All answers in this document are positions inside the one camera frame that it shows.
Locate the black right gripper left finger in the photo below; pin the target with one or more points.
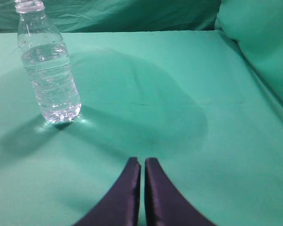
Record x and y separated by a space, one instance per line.
120 205

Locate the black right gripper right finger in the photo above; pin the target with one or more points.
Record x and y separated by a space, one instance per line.
164 204

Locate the clear plastic water bottle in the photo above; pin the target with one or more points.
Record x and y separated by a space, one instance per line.
46 59

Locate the green table cloth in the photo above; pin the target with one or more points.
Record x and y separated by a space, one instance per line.
188 98

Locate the green backdrop cloth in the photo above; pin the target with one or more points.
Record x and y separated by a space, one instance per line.
132 15

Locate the green side cloth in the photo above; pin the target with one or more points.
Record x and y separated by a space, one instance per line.
257 26

